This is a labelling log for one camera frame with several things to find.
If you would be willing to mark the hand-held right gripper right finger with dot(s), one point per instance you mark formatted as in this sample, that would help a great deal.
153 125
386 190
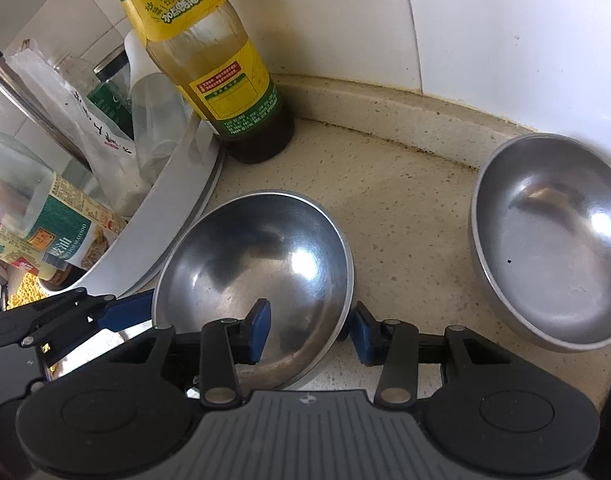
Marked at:
365 335

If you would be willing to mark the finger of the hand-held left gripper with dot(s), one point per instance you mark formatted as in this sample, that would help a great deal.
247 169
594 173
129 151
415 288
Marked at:
128 310
75 355

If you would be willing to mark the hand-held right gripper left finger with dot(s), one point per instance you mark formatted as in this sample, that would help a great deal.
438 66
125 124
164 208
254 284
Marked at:
258 332

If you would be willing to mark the stainless steel bowl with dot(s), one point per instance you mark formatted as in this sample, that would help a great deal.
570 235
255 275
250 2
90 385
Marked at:
265 260
550 250

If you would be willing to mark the yellow chenille mat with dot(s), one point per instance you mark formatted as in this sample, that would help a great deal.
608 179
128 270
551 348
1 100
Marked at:
25 296

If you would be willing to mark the white two-tier turntable rack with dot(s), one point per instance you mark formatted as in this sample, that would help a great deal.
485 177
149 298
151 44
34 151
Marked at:
155 212

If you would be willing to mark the clear plastic bag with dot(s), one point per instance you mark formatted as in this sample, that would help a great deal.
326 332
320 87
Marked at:
100 160

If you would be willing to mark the translucent plastic container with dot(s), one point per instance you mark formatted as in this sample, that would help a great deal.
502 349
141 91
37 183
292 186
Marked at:
158 110

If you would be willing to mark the green label glass jar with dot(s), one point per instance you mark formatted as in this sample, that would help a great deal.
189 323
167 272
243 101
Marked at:
107 95

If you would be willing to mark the green yellow label oil bottle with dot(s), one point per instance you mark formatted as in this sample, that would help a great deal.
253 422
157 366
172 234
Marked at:
210 60

